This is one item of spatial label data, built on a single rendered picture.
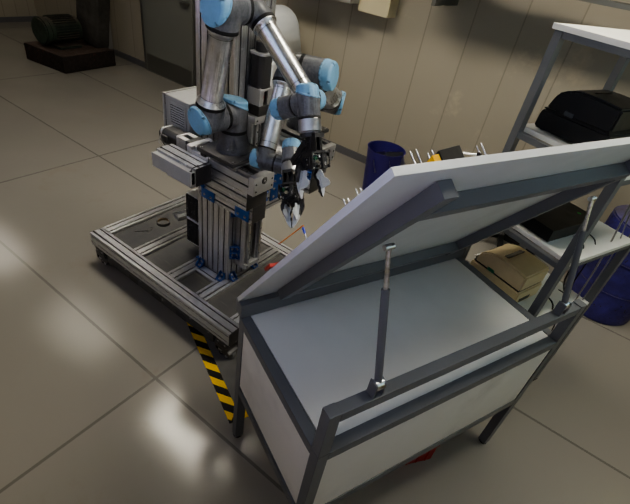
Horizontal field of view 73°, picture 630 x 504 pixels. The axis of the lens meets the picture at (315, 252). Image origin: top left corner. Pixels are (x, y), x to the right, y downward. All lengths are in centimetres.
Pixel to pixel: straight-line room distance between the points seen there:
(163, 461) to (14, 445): 65
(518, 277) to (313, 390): 122
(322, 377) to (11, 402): 161
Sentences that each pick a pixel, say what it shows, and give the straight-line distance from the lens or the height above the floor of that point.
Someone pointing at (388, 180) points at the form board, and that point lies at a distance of 74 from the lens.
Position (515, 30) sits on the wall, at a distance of 425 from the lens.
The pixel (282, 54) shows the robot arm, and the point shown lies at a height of 163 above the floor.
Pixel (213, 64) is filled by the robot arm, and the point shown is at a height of 155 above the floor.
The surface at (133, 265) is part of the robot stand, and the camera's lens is 282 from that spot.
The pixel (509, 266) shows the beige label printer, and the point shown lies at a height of 84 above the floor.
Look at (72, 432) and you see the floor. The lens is 241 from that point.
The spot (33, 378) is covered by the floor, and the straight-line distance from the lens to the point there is 265.
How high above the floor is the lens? 198
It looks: 36 degrees down
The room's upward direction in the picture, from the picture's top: 11 degrees clockwise
